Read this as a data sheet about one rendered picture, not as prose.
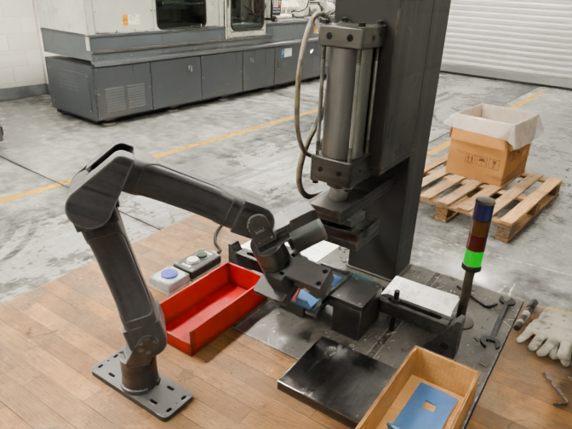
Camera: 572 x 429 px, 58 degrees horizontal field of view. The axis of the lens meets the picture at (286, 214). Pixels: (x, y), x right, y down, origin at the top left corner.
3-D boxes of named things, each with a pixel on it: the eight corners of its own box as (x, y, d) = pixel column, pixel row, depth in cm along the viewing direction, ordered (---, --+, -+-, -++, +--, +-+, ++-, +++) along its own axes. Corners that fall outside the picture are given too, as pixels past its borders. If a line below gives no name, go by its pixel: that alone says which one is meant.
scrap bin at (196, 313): (149, 334, 106) (147, 310, 104) (227, 282, 125) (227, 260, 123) (191, 357, 100) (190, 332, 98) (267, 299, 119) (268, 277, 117)
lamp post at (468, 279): (441, 323, 113) (466, 199, 101) (450, 310, 118) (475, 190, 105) (468, 333, 110) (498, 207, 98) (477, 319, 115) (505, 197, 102)
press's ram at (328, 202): (277, 239, 108) (281, 100, 96) (337, 202, 128) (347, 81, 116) (352, 266, 99) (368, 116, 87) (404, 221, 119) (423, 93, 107)
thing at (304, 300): (276, 300, 104) (277, 288, 102) (315, 268, 115) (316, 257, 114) (305, 313, 100) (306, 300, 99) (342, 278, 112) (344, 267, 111)
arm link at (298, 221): (317, 225, 95) (294, 170, 89) (333, 247, 87) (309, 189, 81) (260, 253, 94) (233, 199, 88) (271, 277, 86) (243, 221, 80)
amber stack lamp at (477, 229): (466, 233, 104) (469, 219, 103) (471, 227, 107) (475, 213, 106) (485, 239, 102) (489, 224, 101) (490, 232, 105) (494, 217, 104)
